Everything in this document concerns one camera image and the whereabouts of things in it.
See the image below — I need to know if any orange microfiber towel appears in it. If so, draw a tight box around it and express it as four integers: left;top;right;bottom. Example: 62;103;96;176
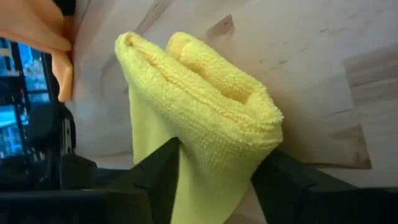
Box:
0;0;76;103

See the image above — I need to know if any yellow microfiber towel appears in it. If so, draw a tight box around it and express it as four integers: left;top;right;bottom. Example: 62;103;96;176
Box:
114;30;284;224

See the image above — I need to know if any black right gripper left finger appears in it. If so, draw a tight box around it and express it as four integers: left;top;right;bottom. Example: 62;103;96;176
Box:
0;136;182;224

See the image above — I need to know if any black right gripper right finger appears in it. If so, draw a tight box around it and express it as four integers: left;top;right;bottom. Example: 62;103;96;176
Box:
251;149;398;224

